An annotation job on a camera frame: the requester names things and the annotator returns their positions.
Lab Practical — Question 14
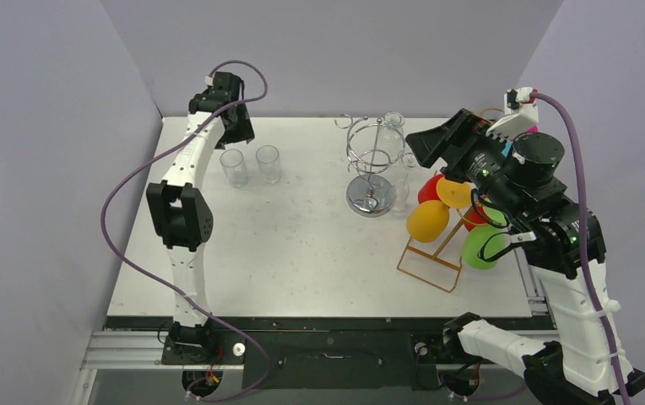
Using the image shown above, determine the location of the yellow plastic wine glass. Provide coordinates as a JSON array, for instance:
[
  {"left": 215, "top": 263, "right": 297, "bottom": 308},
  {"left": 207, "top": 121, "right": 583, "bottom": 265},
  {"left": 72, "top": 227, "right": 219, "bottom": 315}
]
[{"left": 406, "top": 200, "right": 450, "bottom": 243}]

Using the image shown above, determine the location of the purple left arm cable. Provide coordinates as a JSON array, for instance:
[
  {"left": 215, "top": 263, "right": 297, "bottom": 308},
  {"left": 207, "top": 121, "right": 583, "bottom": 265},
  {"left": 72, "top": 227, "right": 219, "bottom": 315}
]
[{"left": 100, "top": 59, "right": 270, "bottom": 403}]

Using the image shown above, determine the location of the patterned clear glass goblet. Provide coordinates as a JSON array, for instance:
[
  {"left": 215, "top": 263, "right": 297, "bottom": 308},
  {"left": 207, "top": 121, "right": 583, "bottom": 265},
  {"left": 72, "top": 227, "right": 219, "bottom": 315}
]
[{"left": 256, "top": 145, "right": 282, "bottom": 184}]

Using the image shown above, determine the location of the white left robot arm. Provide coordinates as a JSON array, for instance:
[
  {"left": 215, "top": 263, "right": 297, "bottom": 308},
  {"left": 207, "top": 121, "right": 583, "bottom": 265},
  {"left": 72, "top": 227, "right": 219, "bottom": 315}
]
[{"left": 146, "top": 72, "right": 254, "bottom": 363}]

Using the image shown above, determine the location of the clear stemmed wine glass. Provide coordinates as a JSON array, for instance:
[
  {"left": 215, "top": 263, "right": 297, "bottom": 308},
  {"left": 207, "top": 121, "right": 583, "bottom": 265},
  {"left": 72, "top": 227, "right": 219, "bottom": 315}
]
[{"left": 388, "top": 150, "right": 418, "bottom": 216}]

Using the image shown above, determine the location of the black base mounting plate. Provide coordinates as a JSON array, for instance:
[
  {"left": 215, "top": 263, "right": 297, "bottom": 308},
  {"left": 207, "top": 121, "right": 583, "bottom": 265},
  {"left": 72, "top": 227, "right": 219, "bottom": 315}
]
[{"left": 160, "top": 312, "right": 553, "bottom": 403}]

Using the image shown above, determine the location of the green plastic wine glass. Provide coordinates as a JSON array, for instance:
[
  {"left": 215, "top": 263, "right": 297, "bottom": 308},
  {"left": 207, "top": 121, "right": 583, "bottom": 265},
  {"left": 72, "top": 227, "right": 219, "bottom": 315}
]
[{"left": 461, "top": 208, "right": 507, "bottom": 270}]

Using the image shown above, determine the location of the chrome spiral glass rack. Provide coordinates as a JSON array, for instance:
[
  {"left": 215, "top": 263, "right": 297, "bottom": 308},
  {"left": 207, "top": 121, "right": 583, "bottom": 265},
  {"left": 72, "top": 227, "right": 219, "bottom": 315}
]
[{"left": 334, "top": 114, "right": 397, "bottom": 218}]

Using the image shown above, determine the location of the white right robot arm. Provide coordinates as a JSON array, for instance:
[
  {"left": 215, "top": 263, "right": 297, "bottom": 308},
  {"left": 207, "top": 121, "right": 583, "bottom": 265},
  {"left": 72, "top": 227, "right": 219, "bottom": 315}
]
[{"left": 406, "top": 109, "right": 645, "bottom": 404}]

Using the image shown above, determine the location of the red plastic wine glass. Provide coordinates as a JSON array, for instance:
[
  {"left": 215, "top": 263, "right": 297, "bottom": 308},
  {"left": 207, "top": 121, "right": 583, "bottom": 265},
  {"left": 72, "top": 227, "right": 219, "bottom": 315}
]
[{"left": 417, "top": 174, "right": 444, "bottom": 204}]

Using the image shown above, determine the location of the gold wire glass rack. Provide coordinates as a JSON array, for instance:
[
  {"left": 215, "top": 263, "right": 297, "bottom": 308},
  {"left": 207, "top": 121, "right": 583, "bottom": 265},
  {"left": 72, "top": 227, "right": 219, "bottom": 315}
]
[{"left": 396, "top": 107, "right": 508, "bottom": 294}]

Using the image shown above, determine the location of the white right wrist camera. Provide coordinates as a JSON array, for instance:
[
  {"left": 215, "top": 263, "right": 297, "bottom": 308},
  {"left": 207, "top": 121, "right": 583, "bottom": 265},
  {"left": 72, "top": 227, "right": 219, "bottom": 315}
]
[{"left": 485, "top": 87, "right": 539, "bottom": 143}]

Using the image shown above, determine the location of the blue plastic wine glass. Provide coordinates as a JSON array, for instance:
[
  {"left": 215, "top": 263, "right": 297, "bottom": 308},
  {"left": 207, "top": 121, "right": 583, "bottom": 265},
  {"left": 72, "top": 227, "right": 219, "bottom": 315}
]
[{"left": 502, "top": 142, "right": 512, "bottom": 156}]

